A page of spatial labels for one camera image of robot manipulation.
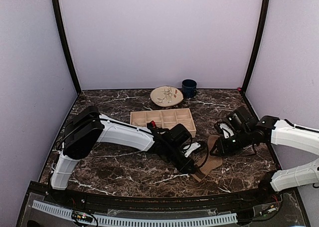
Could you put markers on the right black corner post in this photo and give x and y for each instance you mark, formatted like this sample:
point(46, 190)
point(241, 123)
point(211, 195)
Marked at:
point(256, 45)

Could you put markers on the tan plain sock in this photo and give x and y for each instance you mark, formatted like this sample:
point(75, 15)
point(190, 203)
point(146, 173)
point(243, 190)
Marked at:
point(208, 162)

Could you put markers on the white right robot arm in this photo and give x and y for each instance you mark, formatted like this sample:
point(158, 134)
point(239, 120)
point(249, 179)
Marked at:
point(299, 139)

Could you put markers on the white slotted cable duct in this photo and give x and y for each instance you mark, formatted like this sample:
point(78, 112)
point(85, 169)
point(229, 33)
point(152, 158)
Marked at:
point(85, 219)

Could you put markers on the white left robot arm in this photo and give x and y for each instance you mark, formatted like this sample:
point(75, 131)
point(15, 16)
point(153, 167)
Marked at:
point(90, 127)

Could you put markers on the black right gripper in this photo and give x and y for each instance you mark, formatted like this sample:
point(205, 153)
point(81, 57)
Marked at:
point(223, 150)

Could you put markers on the black argyle sock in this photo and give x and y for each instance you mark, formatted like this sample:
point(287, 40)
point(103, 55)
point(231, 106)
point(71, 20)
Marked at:
point(153, 124)

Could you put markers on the wooden compartment tray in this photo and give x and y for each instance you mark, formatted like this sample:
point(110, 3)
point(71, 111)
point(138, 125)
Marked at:
point(165, 119)

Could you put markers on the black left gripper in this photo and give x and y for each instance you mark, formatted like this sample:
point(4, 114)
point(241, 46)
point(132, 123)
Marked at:
point(182, 167)

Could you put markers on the left black corner post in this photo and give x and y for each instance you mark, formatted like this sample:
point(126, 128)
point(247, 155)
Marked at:
point(65, 46)

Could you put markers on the dark blue mug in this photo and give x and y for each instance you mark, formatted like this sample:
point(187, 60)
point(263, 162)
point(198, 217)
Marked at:
point(189, 88)

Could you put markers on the patterned ceramic plate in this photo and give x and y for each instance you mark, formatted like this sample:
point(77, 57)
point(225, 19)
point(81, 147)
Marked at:
point(166, 96)

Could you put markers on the black corner post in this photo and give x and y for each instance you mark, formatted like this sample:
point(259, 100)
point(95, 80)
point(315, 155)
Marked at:
point(65, 46)
point(256, 45)

